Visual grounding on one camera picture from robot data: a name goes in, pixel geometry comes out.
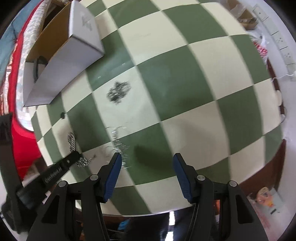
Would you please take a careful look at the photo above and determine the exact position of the thin silver necklace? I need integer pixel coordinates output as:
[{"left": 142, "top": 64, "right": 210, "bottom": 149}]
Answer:
[{"left": 105, "top": 126, "right": 132, "bottom": 170}]

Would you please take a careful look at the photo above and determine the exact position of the black smart watch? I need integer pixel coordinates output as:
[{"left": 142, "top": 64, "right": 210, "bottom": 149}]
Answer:
[{"left": 33, "top": 56, "right": 48, "bottom": 83}]

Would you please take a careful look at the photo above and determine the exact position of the red floral blanket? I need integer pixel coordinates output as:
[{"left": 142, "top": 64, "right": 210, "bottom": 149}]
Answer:
[{"left": 1, "top": 1, "right": 41, "bottom": 179}]

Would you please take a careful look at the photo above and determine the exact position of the green checkered tablecloth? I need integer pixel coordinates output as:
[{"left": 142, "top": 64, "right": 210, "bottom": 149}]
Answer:
[{"left": 32, "top": 1, "right": 282, "bottom": 216}]

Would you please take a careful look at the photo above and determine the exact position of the white power strip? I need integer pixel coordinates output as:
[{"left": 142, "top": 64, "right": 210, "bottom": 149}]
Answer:
[{"left": 250, "top": 1, "right": 295, "bottom": 82}]

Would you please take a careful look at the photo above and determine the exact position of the blue folded duvet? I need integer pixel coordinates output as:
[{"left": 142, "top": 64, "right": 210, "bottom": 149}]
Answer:
[{"left": 1, "top": 1, "right": 40, "bottom": 82}]

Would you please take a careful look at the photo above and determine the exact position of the open cardboard box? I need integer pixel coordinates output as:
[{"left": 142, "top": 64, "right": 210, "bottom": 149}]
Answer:
[{"left": 23, "top": 1, "right": 104, "bottom": 107}]

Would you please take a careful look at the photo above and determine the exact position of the red white plastic bag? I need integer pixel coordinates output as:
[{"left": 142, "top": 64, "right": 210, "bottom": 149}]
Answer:
[{"left": 248, "top": 31, "right": 268, "bottom": 65}]

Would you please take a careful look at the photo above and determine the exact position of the brown cardboard carton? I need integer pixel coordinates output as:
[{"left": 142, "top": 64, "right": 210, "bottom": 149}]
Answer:
[{"left": 220, "top": 0, "right": 258, "bottom": 31}]

